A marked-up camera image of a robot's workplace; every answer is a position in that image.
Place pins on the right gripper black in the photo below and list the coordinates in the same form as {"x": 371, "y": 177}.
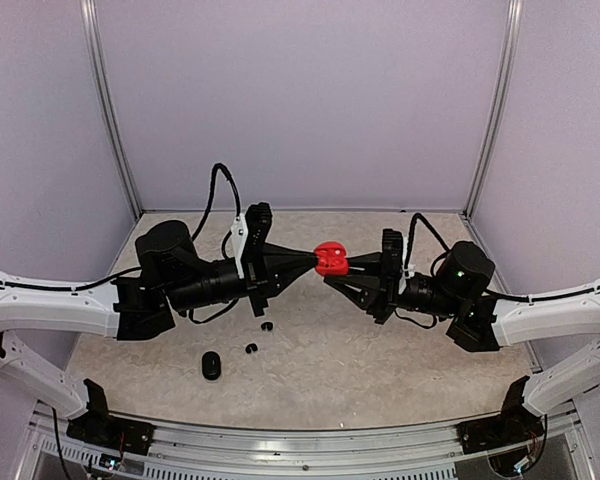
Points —
{"x": 379, "y": 298}

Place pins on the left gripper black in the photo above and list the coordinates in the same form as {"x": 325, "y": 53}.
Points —
{"x": 274, "y": 277}

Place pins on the red earbud charging case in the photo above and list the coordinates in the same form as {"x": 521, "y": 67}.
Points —
{"x": 331, "y": 259}

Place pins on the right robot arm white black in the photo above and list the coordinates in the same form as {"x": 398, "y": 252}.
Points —
{"x": 481, "y": 321}

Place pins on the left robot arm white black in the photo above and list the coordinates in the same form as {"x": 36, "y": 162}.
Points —
{"x": 137, "y": 304}

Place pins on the black earbud charging case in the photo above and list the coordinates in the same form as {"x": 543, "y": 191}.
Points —
{"x": 211, "y": 366}

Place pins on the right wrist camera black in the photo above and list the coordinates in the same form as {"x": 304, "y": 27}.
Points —
{"x": 392, "y": 262}

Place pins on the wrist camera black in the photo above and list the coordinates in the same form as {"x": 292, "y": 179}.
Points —
{"x": 259, "y": 221}
{"x": 392, "y": 262}

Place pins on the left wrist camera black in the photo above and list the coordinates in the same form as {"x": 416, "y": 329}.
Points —
{"x": 259, "y": 221}

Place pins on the aluminium front rail frame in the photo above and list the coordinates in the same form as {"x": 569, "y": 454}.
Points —
{"x": 185, "y": 450}

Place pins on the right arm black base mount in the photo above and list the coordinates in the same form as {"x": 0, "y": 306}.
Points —
{"x": 513, "y": 424}

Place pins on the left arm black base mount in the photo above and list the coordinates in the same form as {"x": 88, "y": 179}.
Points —
{"x": 97, "y": 426}

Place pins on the right aluminium corner post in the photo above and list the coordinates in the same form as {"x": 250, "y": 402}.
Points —
{"x": 497, "y": 107}

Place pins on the aluminium corner post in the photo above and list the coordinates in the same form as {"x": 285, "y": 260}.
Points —
{"x": 497, "y": 107}
{"x": 88, "y": 9}

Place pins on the left aluminium corner post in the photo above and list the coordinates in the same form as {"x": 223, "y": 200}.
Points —
{"x": 88, "y": 9}

